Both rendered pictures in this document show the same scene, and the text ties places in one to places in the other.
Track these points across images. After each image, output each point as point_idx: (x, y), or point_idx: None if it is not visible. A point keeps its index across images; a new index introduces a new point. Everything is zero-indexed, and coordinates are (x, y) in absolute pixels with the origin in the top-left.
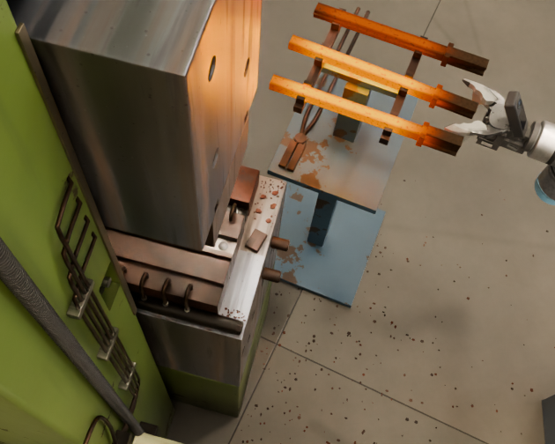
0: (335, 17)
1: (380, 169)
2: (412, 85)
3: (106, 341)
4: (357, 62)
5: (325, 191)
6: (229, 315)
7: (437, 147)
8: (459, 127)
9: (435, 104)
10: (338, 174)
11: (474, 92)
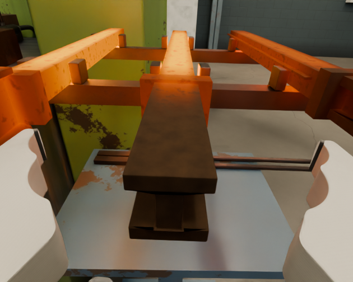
0: (237, 33)
1: (119, 250)
2: (172, 65)
3: None
4: (180, 42)
5: (68, 194)
6: None
7: None
8: (3, 145)
9: (141, 103)
10: (98, 201)
11: (307, 197)
